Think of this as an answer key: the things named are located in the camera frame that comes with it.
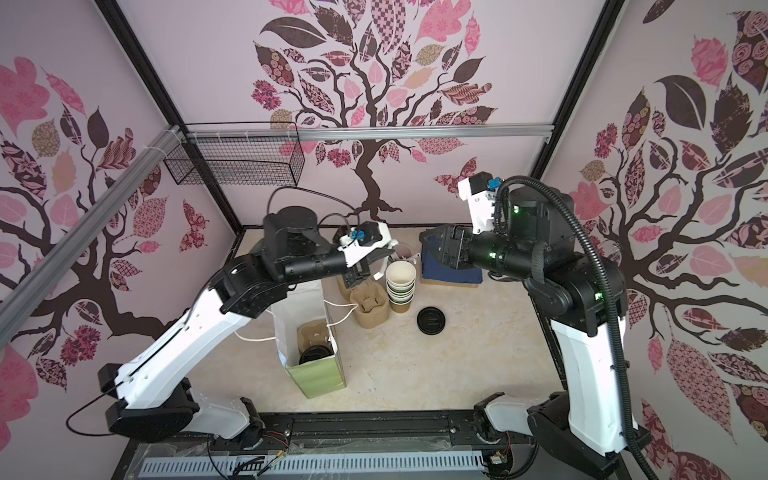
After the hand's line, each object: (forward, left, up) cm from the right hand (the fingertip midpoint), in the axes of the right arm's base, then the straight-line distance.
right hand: (429, 233), depth 51 cm
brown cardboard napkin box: (+21, -12, -47) cm, 52 cm away
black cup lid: (-7, +27, -35) cm, 45 cm away
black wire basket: (+74, +73, -31) cm, 108 cm away
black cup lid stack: (+7, -5, -48) cm, 49 cm away
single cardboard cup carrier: (+4, +32, -48) cm, 58 cm away
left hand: (+2, +8, -6) cm, 10 cm away
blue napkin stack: (+24, -7, -41) cm, 48 cm away
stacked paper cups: (+10, +5, -32) cm, 34 cm away
